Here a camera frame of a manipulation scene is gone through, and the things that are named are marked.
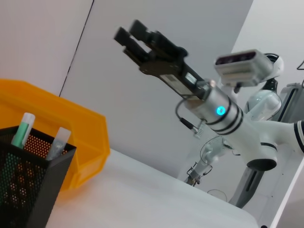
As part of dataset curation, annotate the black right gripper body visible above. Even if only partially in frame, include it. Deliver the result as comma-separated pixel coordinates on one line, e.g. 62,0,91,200
139,46,211,102

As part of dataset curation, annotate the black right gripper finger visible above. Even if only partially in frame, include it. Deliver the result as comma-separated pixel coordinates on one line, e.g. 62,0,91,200
114,27,153,67
129,20,172,52

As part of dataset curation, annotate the grey marker pen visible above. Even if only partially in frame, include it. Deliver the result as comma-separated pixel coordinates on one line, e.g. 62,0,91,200
46,127,71,162

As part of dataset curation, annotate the green pen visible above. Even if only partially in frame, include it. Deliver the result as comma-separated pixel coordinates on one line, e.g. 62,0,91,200
10,113,35,150

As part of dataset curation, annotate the grey robot base column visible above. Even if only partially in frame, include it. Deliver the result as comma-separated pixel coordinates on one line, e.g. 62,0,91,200
228,166,266,209

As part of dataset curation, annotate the black mesh pen holder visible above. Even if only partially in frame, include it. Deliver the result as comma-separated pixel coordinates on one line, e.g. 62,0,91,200
0,125,77,228

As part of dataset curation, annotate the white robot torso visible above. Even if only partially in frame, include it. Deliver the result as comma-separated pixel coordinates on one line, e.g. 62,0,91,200
244,77,283,122

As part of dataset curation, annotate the yellow plastic bin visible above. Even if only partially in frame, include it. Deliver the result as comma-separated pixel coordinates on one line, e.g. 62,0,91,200
0,78,111,190

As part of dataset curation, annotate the white robot head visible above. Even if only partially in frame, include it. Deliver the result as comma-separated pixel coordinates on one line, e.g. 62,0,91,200
263,53,285,79

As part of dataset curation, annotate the silver right gripper cable plug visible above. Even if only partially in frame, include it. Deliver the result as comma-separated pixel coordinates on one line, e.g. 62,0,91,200
204,79,217,90

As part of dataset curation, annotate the grey right gripper cable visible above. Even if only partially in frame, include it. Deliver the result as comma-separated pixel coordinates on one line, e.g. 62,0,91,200
175,98,208,139

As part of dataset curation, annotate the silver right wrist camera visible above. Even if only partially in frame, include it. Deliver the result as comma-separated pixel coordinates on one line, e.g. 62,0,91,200
214,49,273,94

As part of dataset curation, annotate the thin black wire loop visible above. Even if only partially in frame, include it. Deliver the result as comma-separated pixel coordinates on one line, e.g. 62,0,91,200
208,189,228,203

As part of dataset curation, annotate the white metal frame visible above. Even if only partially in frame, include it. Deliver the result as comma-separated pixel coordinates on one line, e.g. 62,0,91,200
267,152,304,228

